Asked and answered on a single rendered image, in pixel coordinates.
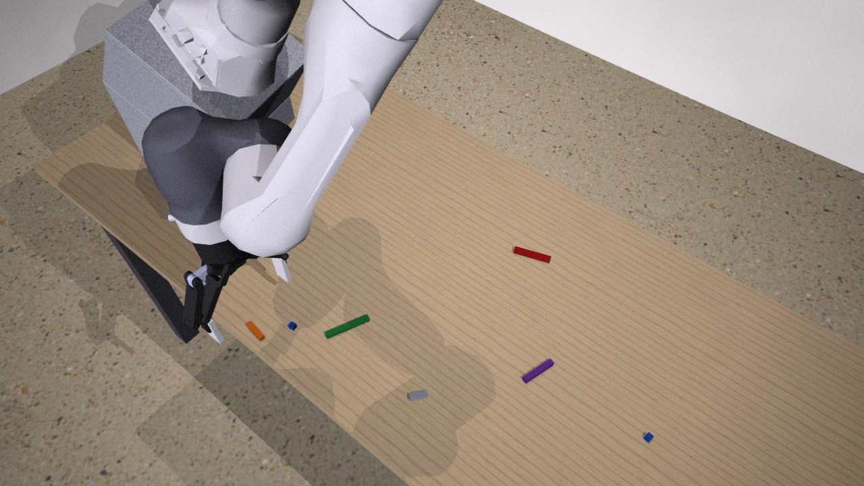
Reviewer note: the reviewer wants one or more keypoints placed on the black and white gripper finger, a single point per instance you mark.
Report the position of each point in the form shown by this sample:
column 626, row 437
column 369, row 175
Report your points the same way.
column 279, row 262
column 202, row 293

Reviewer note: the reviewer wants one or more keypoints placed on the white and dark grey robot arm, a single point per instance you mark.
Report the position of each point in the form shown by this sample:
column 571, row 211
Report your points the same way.
column 212, row 170

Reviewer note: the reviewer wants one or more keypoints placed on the green rod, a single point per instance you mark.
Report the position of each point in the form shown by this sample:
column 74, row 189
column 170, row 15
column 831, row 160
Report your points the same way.
column 347, row 326

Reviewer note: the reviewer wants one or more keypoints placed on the purple rod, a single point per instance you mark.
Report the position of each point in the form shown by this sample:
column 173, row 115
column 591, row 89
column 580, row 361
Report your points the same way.
column 537, row 371

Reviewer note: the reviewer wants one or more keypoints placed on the orange rod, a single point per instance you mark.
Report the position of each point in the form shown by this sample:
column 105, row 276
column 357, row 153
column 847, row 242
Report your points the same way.
column 255, row 330

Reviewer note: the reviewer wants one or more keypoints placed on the red rod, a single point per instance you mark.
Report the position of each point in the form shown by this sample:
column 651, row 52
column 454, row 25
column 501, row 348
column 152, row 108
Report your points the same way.
column 532, row 254

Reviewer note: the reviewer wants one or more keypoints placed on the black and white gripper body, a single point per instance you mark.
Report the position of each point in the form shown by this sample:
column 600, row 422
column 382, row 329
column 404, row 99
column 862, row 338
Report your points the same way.
column 215, row 256

